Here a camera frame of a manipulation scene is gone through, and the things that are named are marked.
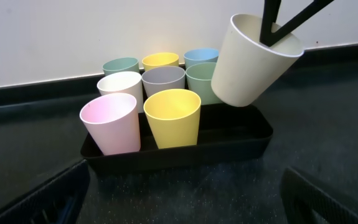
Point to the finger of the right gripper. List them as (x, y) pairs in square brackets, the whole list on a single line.
[(267, 18)]

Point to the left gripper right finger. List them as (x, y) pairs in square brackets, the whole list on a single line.
[(322, 202)]

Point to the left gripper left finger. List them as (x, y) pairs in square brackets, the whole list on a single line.
[(48, 202)]

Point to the white cup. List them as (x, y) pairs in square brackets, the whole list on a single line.
[(244, 71), (119, 82)]

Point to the pink cup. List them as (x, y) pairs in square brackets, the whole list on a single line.
[(113, 133)]

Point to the yellow cup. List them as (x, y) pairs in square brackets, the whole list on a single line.
[(160, 60), (172, 130)]

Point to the blue cup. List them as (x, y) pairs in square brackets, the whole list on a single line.
[(200, 56)]

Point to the green cup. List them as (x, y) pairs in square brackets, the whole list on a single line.
[(119, 65), (200, 84)]

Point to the black tray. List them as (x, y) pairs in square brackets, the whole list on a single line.
[(228, 140)]

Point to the grey cup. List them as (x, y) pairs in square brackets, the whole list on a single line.
[(163, 77)]

